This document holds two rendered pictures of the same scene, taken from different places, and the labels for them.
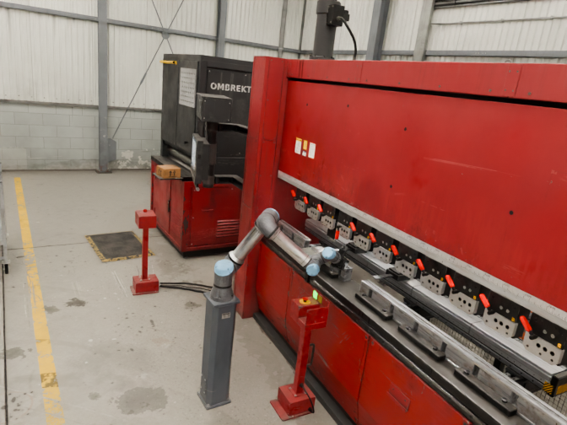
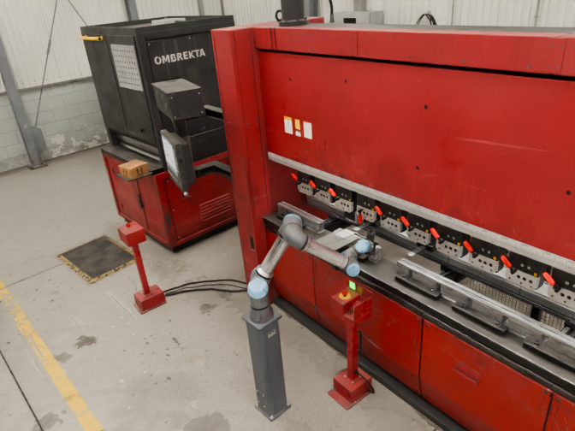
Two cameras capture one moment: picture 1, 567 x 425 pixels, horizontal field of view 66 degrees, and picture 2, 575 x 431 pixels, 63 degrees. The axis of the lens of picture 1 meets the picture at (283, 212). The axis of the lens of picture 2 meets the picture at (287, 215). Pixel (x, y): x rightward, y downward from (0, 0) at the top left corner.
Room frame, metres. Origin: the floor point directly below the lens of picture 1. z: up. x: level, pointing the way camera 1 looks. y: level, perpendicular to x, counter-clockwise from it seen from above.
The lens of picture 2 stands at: (0.26, 0.40, 2.56)
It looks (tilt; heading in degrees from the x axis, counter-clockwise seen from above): 27 degrees down; 353
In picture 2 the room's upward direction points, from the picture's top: 5 degrees counter-clockwise
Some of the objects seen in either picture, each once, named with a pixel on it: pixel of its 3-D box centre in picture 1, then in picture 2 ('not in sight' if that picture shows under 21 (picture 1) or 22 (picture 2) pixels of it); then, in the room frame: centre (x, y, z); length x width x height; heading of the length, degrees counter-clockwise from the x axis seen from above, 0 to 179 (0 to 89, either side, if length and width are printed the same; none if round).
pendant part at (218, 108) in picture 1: (210, 145); (185, 140); (3.83, 0.70, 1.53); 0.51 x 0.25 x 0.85; 18
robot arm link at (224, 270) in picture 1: (224, 272); (258, 292); (2.53, 0.33, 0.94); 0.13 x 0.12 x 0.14; 171
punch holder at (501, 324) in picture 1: (506, 313); (571, 285); (1.77, -1.03, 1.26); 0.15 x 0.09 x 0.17; 29
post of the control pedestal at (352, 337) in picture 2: (302, 357); (352, 346); (2.54, -0.23, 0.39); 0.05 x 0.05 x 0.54; 29
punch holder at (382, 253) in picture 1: (387, 246); (422, 227); (2.47, -0.64, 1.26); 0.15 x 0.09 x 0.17; 29
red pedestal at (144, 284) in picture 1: (144, 250); (139, 266); (3.94, 1.29, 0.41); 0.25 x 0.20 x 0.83; 119
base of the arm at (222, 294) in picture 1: (222, 289); (260, 309); (2.52, 0.33, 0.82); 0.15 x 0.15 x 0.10
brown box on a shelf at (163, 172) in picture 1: (167, 170); (133, 168); (4.75, 1.32, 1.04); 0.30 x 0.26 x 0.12; 33
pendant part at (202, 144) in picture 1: (200, 158); (178, 157); (3.75, 0.77, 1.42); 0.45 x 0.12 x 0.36; 18
